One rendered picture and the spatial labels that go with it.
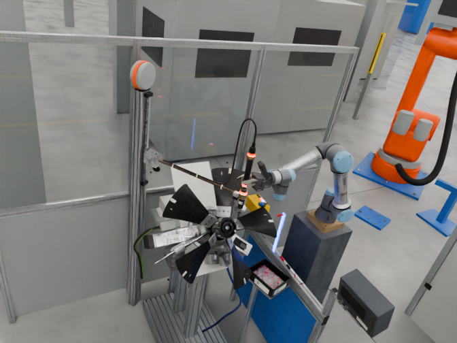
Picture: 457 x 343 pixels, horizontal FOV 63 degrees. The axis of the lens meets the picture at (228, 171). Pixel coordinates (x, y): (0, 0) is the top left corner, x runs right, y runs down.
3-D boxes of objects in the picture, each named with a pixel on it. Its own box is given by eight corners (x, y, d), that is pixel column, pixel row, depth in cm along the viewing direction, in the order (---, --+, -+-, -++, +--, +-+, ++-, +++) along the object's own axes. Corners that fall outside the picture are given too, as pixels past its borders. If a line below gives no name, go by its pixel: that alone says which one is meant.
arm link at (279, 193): (280, 190, 233) (284, 175, 227) (287, 201, 224) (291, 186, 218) (268, 190, 231) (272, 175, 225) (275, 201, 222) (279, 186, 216)
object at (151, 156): (141, 162, 232) (142, 150, 227) (148, 158, 237) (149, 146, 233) (155, 168, 228) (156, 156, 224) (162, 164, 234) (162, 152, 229)
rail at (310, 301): (245, 228, 282) (247, 220, 278) (249, 226, 284) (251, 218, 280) (320, 326, 217) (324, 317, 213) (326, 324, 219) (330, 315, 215)
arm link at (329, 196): (332, 200, 266) (339, 184, 259) (342, 211, 255) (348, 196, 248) (317, 201, 263) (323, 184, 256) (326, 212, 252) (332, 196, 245)
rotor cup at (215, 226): (202, 222, 217) (211, 222, 206) (222, 211, 224) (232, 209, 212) (213, 245, 218) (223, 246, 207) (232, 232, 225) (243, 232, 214)
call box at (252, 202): (244, 207, 273) (247, 195, 268) (256, 205, 278) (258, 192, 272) (255, 220, 261) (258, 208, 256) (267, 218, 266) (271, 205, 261)
